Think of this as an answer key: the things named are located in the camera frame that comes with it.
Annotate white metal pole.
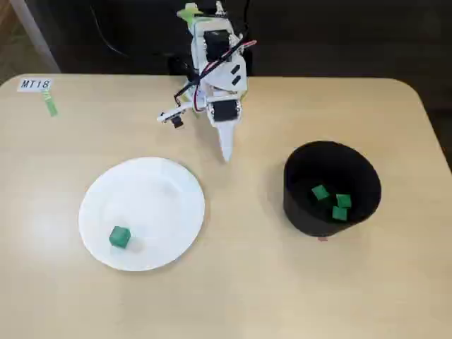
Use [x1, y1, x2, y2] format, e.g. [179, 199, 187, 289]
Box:
[8, 0, 61, 73]

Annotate red black servo wires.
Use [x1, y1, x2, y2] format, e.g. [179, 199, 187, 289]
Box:
[172, 39, 258, 114]

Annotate black pot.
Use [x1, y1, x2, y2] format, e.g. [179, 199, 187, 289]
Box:
[282, 140, 383, 238]

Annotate black cable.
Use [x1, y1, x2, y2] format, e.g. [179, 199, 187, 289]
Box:
[90, 5, 170, 58]

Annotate white paper plate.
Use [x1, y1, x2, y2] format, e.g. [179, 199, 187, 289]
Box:
[78, 157, 206, 272]

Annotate green tape strip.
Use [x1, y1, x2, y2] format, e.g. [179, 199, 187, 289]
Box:
[40, 88, 59, 118]

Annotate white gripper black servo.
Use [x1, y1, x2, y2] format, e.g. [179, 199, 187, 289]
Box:
[206, 90, 245, 163]

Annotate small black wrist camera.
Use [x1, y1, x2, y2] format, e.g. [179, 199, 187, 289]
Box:
[156, 105, 189, 130]

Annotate white MT18 label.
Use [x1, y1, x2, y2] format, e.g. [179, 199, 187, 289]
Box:
[16, 77, 52, 93]

